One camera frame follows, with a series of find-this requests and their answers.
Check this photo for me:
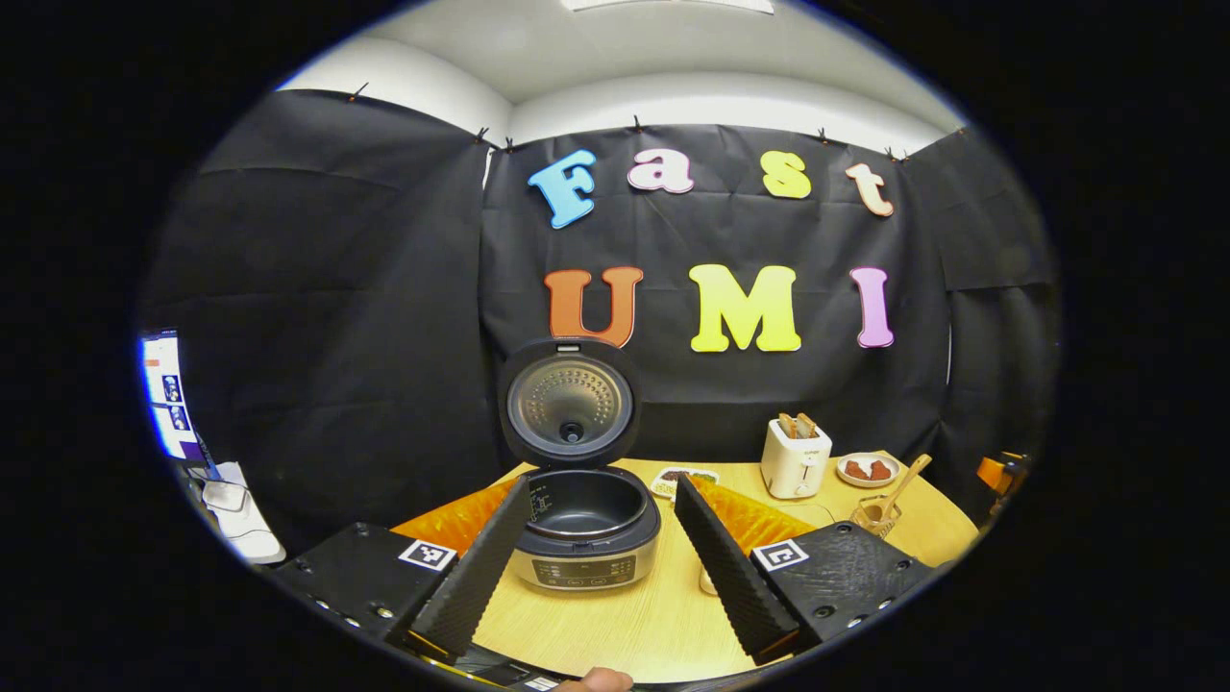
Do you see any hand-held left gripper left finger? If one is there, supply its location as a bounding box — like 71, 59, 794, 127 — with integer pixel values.
274, 476, 532, 664

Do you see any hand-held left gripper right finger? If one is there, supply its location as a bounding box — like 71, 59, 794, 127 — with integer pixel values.
673, 474, 938, 666

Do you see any wooden spoon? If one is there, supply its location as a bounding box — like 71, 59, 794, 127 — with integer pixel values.
877, 454, 933, 525

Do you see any black silver rice cooker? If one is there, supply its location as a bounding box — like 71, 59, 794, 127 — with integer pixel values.
498, 336, 664, 592

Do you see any metal wire chopstick holder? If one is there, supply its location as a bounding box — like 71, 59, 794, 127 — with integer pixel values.
850, 494, 904, 539

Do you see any white divided condiment dish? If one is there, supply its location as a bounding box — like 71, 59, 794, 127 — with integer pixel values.
651, 467, 720, 499

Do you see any white toaster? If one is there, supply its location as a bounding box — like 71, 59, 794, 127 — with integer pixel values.
761, 428, 833, 500

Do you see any white round plate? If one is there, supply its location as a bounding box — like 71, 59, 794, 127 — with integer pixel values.
836, 452, 901, 489

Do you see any white side table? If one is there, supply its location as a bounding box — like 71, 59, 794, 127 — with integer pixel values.
197, 461, 287, 565

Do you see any black backdrop cloth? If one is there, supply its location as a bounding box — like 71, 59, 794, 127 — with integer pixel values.
139, 89, 1063, 558

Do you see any computer monitor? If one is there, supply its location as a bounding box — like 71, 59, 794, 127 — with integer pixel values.
139, 332, 209, 464

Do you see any large ceiling light panel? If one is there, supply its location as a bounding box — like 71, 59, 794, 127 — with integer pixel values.
562, 0, 775, 15

